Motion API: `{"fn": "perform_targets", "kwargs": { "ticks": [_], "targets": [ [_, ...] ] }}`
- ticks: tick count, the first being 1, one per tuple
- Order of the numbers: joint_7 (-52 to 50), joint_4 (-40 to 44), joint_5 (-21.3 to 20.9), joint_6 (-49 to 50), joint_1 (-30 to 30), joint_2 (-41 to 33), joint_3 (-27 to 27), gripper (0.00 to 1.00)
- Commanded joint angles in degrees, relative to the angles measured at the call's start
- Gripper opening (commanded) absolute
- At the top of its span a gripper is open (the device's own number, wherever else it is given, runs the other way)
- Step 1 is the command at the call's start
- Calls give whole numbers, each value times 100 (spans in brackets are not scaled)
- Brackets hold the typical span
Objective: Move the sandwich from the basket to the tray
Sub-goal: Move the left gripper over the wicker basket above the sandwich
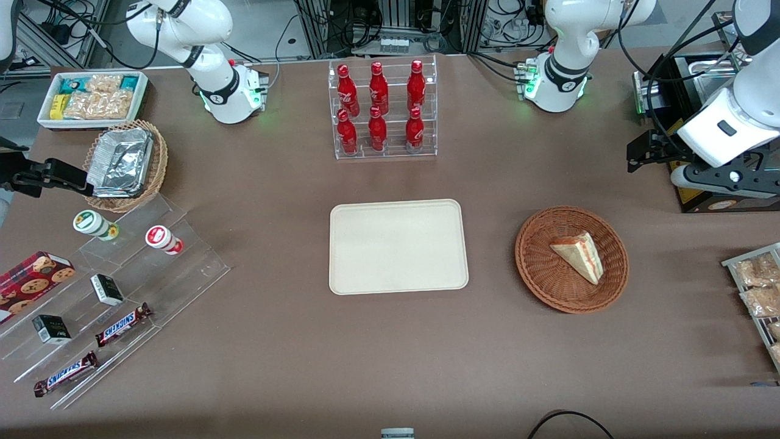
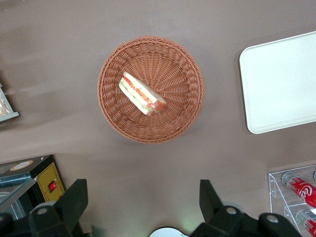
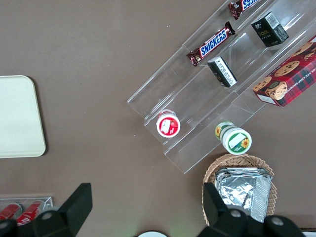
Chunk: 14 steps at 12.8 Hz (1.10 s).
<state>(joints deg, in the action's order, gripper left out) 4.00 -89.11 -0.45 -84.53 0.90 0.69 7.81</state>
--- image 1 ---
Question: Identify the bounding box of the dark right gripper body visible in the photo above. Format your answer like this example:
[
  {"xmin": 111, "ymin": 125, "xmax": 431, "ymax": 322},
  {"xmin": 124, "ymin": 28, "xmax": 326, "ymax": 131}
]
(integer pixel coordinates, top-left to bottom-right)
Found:
[{"xmin": 0, "ymin": 137, "xmax": 29, "ymax": 197}]

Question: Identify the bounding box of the triangular sandwich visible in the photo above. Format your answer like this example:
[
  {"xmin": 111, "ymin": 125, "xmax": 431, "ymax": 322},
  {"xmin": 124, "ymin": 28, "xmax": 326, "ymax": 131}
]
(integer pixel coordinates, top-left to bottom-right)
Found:
[{"xmin": 550, "ymin": 230, "xmax": 605, "ymax": 286}]

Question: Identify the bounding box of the light tan wicker basket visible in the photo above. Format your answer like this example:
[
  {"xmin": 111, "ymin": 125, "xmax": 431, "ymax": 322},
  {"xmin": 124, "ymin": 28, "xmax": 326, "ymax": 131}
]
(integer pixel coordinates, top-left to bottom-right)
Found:
[{"xmin": 82, "ymin": 120, "xmax": 169, "ymax": 214}]

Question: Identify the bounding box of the tray of bagged snacks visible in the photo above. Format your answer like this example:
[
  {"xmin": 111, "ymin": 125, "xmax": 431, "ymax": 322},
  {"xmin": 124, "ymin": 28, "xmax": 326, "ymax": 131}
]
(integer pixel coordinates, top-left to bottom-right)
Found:
[{"xmin": 721, "ymin": 243, "xmax": 780, "ymax": 374}]

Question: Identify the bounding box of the brown wicker basket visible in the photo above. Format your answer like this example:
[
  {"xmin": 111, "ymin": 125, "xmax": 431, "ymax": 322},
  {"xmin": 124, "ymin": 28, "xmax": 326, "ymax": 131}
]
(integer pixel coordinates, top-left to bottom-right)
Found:
[{"xmin": 515, "ymin": 206, "xmax": 629, "ymax": 315}]

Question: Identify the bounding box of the beige plastic tray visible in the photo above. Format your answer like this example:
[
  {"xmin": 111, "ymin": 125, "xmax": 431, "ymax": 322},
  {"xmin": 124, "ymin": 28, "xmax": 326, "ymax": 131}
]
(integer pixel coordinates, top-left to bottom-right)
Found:
[{"xmin": 329, "ymin": 199, "xmax": 469, "ymax": 296}]

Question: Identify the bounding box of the green lid yogurt cup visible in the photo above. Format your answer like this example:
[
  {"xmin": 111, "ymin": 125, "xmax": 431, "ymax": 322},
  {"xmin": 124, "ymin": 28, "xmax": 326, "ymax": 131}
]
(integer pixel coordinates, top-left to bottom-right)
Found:
[{"xmin": 73, "ymin": 210, "xmax": 120, "ymax": 242}]

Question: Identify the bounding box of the aluminium foil container stack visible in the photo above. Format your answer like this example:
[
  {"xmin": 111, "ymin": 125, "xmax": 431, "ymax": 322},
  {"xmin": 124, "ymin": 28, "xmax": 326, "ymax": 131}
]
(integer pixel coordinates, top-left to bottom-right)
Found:
[{"xmin": 86, "ymin": 127, "xmax": 154, "ymax": 199}]

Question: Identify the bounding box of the white rectangular snack bin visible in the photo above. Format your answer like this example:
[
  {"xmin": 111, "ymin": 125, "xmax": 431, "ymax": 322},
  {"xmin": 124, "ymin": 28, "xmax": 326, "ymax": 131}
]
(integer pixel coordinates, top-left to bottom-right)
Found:
[{"xmin": 37, "ymin": 71, "xmax": 149, "ymax": 132}]

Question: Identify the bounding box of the black box appliance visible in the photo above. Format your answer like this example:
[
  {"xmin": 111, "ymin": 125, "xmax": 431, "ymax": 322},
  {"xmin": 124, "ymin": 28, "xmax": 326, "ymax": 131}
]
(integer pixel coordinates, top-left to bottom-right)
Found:
[{"xmin": 632, "ymin": 52, "xmax": 780, "ymax": 214}]

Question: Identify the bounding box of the large clear cracker bag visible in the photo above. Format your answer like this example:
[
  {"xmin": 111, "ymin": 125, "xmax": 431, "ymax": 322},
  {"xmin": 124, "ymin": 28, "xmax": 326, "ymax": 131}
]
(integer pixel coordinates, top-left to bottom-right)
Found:
[{"xmin": 63, "ymin": 90, "xmax": 134, "ymax": 121}]

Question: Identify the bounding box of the small clear cracker bag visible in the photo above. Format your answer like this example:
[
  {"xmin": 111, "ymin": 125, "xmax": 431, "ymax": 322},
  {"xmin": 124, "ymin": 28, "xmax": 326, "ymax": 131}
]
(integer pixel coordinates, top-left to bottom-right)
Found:
[{"xmin": 85, "ymin": 74, "xmax": 123, "ymax": 94}]

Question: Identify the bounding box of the red tartan cookie box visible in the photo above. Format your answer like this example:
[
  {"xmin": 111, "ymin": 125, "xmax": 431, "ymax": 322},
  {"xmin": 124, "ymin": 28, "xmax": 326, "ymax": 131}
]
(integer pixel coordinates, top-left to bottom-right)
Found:
[{"xmin": 0, "ymin": 251, "xmax": 76, "ymax": 325}]

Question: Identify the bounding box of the red lid yogurt cup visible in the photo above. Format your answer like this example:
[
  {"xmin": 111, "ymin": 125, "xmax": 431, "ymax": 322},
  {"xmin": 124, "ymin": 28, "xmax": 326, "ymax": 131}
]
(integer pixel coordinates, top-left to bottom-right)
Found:
[{"xmin": 145, "ymin": 225, "xmax": 184, "ymax": 255}]

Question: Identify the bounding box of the small black carton box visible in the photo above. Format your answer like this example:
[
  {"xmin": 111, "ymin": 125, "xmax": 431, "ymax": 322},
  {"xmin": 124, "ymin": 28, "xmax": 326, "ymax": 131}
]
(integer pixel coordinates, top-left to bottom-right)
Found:
[
  {"xmin": 32, "ymin": 315, "xmax": 72, "ymax": 345},
  {"xmin": 90, "ymin": 274, "xmax": 125, "ymax": 306}
]

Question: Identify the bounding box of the clear acrylic stepped display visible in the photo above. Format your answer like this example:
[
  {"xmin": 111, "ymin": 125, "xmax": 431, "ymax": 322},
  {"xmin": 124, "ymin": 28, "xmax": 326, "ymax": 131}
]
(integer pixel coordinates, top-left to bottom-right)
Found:
[{"xmin": 0, "ymin": 194, "xmax": 231, "ymax": 410}]

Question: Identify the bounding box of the Snickers chocolate bar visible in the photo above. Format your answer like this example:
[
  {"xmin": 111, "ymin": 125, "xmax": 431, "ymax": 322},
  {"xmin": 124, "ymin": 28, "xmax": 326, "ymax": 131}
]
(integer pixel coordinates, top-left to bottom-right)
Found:
[
  {"xmin": 95, "ymin": 303, "xmax": 152, "ymax": 348},
  {"xmin": 34, "ymin": 351, "xmax": 99, "ymax": 398}
]

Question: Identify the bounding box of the red cola bottle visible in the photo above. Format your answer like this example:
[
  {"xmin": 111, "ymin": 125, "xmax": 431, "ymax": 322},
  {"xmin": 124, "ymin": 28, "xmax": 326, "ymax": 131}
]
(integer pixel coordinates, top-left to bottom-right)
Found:
[
  {"xmin": 336, "ymin": 109, "xmax": 359, "ymax": 155},
  {"xmin": 337, "ymin": 63, "xmax": 361, "ymax": 118},
  {"xmin": 405, "ymin": 107, "xmax": 425, "ymax": 153},
  {"xmin": 368, "ymin": 106, "xmax": 389, "ymax": 152},
  {"xmin": 406, "ymin": 59, "xmax": 427, "ymax": 114},
  {"xmin": 369, "ymin": 62, "xmax": 390, "ymax": 116}
]

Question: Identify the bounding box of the clear acrylic bottle rack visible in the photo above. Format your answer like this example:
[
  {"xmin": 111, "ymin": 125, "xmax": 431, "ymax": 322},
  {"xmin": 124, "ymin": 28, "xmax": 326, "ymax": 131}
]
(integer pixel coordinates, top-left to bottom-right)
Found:
[{"xmin": 328, "ymin": 55, "xmax": 438, "ymax": 160}]

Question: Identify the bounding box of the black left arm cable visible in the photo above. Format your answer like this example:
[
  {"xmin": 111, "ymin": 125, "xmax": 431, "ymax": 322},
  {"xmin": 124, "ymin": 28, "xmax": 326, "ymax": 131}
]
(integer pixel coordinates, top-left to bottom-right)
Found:
[{"xmin": 618, "ymin": 0, "xmax": 742, "ymax": 156}]

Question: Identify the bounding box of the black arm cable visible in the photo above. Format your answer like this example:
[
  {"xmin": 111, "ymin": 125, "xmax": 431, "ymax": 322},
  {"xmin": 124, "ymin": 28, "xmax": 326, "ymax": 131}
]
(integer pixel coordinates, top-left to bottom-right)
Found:
[
  {"xmin": 618, "ymin": 0, "xmax": 742, "ymax": 156},
  {"xmin": 37, "ymin": 0, "xmax": 162, "ymax": 70}
]

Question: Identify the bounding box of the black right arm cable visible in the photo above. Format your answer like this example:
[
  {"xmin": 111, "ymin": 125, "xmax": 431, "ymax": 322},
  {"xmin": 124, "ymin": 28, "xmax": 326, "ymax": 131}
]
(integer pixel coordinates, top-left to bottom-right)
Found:
[{"xmin": 37, "ymin": 0, "xmax": 162, "ymax": 70}]

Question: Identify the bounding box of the thin black table cable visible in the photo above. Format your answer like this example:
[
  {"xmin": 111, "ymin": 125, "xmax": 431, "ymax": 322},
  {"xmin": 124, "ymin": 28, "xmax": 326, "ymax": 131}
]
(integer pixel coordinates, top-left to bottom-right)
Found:
[{"xmin": 267, "ymin": 12, "xmax": 307, "ymax": 89}]

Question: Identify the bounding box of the black looped cable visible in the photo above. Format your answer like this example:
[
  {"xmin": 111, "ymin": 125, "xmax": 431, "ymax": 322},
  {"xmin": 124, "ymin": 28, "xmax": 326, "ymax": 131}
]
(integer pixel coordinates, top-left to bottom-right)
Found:
[{"xmin": 527, "ymin": 410, "xmax": 616, "ymax": 439}]

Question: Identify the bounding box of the aluminium profile frame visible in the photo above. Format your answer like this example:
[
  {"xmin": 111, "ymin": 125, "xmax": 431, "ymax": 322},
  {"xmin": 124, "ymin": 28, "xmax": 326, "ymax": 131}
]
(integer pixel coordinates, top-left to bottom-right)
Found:
[{"xmin": 296, "ymin": 0, "xmax": 489, "ymax": 57}]

